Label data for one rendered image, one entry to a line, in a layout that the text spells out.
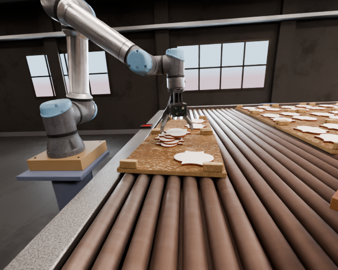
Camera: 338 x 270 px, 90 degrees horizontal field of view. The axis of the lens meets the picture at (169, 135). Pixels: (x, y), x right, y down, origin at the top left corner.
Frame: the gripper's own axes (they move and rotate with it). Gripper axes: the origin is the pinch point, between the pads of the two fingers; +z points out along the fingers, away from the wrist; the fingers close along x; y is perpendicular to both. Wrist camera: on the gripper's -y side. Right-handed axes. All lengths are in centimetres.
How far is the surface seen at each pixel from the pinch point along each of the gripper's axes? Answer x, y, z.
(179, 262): -9, 54, 10
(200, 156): 4.6, 23.3, 3.3
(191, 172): -0.9, 31.6, 4.5
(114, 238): -21, 51, 6
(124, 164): -21.5, 25.2, 2.6
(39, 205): -138, -94, 98
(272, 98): 275, -292, 18
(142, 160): -15.9, 20.1, 4.2
